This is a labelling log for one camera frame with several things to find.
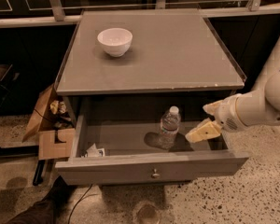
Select crumpled wrappers in box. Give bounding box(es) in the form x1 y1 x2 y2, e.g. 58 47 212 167
49 100 67 115

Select crumpled white paper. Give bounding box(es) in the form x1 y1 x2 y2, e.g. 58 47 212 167
83 143 105 158

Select dark trouser leg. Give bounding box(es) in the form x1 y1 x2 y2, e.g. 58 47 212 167
5 176 77 224

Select clear plastic water bottle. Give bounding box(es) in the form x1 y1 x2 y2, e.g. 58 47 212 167
159 106 181 149

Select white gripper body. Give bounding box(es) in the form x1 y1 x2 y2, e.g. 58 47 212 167
215 94 246 133

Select grey open top drawer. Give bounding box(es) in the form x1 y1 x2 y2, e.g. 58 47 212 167
54 96 251 186

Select grey wooden nightstand cabinet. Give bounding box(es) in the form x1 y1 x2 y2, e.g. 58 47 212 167
56 9 245 119

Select black cable on floor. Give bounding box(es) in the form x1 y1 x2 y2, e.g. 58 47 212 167
66 184 94 224

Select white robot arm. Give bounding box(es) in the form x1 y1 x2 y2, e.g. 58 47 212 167
185 36 280 143

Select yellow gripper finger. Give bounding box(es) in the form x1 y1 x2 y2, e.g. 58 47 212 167
203 100 222 116
185 118 222 143

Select metal drawer knob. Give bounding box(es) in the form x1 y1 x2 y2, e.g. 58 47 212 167
151 169 161 179

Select metal window frame rail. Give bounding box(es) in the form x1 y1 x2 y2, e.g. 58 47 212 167
0 0 280 30

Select brown cardboard box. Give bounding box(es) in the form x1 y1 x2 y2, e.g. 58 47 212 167
22 85 75 160

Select black cylindrical bar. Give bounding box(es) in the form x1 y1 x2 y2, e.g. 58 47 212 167
33 160 46 186

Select white ceramic bowl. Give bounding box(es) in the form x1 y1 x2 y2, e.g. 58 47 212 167
97 28 133 57

